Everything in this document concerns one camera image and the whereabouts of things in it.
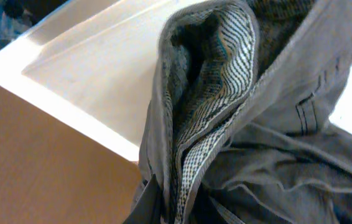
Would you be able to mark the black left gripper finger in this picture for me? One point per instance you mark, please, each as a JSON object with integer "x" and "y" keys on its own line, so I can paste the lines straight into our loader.
{"x": 147, "y": 203}

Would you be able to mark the grey shorts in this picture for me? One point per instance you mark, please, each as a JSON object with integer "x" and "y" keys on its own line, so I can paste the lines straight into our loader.
{"x": 238, "y": 127}

